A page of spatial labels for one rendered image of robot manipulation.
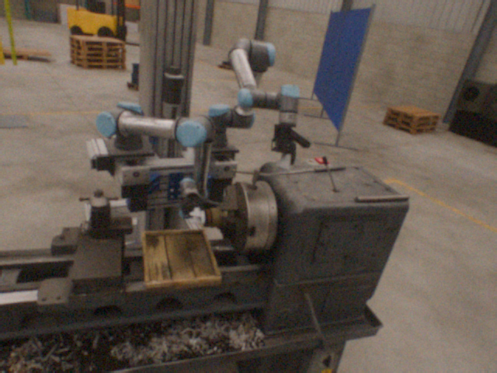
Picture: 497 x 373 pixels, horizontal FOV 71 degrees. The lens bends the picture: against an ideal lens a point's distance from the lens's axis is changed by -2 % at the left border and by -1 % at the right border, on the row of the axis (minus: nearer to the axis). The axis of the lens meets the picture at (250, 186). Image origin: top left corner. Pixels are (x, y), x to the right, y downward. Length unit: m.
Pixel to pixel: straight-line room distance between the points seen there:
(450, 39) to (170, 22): 10.67
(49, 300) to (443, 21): 11.98
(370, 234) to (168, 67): 1.34
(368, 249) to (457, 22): 10.86
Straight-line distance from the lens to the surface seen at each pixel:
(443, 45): 12.19
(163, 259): 1.58
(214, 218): 1.47
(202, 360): 1.63
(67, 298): 1.41
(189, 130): 1.54
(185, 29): 2.05
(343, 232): 1.54
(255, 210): 1.40
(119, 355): 1.69
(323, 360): 2.02
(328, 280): 1.68
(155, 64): 2.04
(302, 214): 1.38
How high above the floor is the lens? 1.87
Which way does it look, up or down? 26 degrees down
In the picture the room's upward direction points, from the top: 10 degrees clockwise
